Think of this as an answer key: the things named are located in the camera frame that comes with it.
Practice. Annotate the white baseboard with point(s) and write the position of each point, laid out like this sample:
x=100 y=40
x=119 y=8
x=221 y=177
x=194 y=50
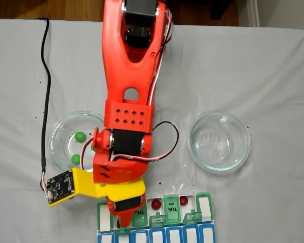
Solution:
x=252 y=12

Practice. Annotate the camera board on yellow mount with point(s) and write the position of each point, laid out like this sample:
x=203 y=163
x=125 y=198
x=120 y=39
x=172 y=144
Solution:
x=59 y=187

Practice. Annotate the weekly pill organizer box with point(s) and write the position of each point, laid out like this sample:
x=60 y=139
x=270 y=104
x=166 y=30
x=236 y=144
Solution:
x=154 y=235

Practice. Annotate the red pill ball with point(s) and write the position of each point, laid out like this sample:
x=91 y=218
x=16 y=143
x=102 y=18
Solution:
x=183 y=200
x=156 y=204

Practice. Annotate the clear glass bowl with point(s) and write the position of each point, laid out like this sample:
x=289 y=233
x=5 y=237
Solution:
x=58 y=141
x=218 y=141

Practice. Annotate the white tablecloth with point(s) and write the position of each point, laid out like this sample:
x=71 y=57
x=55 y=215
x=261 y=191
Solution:
x=243 y=63

